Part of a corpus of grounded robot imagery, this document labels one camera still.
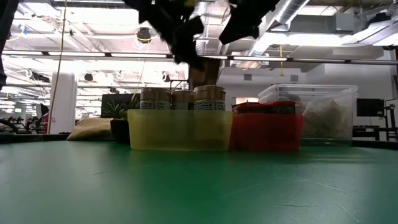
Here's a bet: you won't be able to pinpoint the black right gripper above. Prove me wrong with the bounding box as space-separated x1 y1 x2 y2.
218 0 280 45

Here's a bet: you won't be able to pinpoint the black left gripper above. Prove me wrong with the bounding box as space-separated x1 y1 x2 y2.
124 0 205 71

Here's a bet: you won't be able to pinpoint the brown spice packet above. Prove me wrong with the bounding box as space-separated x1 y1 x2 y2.
188 57 222 91

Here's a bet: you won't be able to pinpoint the cream-lidded cylindrical spice jar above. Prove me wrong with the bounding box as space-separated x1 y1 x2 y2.
193 85 227 111
139 87 172 111
170 90 195 111

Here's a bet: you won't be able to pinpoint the black ceiling dome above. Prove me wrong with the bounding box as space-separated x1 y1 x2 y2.
136 27 152 44

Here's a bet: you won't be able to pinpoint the yellow translucent plastic bin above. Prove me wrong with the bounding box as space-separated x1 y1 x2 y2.
127 108 233 152

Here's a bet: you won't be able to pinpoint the red plastic bin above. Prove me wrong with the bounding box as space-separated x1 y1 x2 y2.
229 113 304 152

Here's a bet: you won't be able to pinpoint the succulent plant in black pot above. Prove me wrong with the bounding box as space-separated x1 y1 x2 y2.
102 96 141 144

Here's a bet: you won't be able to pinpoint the clear plastic storage box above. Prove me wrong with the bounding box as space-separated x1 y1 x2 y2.
257 83 359 146

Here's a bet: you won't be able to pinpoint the overhead light bar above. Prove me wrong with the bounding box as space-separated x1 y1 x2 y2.
0 49 398 67

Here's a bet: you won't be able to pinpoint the white crumpled cloth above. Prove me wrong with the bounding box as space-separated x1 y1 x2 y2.
303 98 354 140

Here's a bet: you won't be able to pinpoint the yellow cloth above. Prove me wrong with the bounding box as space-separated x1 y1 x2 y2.
67 117 114 141

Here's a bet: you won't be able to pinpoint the white building column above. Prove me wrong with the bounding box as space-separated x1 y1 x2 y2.
49 70 78 135

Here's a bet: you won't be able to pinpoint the black monitor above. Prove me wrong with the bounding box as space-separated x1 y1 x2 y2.
356 98 386 118

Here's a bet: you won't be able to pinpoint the person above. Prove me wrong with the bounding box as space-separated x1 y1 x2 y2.
35 103 50 134

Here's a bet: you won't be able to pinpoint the black equipment stand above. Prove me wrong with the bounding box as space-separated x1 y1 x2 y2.
352 104 398 141

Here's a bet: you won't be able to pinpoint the black background machines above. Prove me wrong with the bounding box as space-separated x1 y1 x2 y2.
0 115 40 135

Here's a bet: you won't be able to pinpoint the silver ventilation duct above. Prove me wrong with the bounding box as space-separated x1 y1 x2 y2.
245 0 312 58

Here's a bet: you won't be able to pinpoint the yellow cable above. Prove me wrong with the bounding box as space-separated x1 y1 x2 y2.
47 0 68 134

